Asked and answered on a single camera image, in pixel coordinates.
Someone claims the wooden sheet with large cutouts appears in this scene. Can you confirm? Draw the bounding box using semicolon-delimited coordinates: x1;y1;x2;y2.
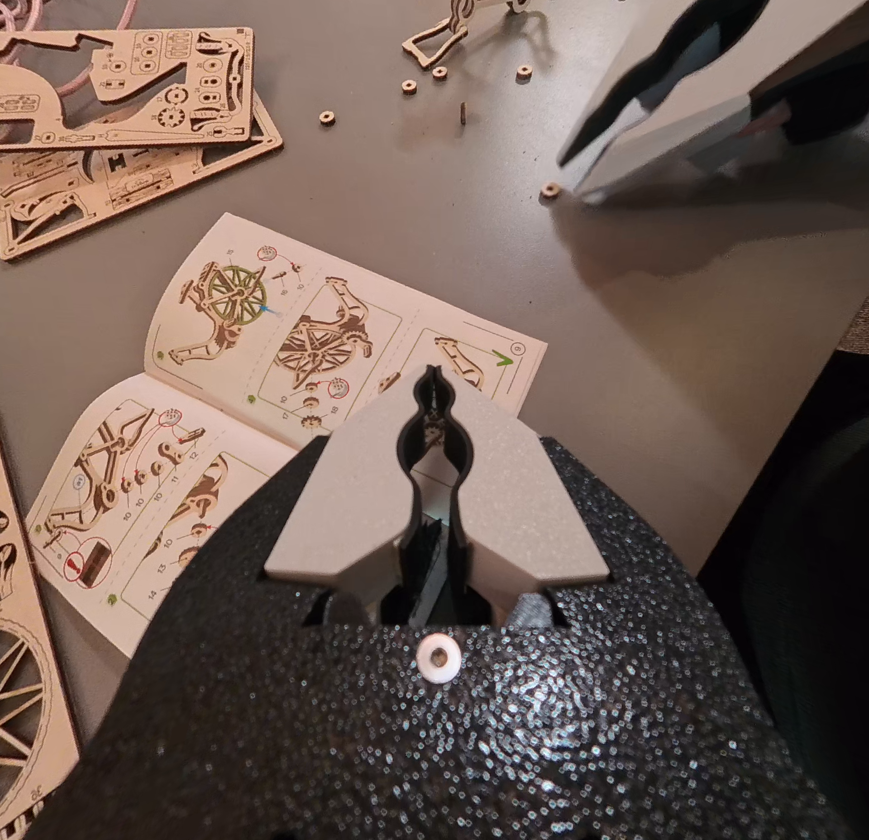
0;27;255;151

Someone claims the wooden bicycle model frame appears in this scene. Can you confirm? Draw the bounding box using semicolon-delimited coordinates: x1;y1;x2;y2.
402;0;551;70

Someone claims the wooden sheet with wheel parts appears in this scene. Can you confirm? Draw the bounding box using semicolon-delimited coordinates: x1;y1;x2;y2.
0;439;82;840

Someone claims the paper instruction booklet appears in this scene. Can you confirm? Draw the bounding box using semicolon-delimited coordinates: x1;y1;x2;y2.
26;213;549;659

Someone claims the group of scattered wooden rings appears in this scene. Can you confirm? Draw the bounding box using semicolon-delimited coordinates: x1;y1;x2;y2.
319;0;629;128

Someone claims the wooden sheet with frame parts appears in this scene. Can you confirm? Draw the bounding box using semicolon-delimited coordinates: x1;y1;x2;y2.
0;93;284;262

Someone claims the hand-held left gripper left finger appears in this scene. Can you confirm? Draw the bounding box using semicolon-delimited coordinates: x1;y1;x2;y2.
263;365;437;605

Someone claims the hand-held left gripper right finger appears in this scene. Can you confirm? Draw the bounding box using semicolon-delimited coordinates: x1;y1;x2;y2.
436;365;611;625

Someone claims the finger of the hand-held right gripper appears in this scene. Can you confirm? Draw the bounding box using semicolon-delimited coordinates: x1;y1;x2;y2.
557;0;798;166
563;0;869;204

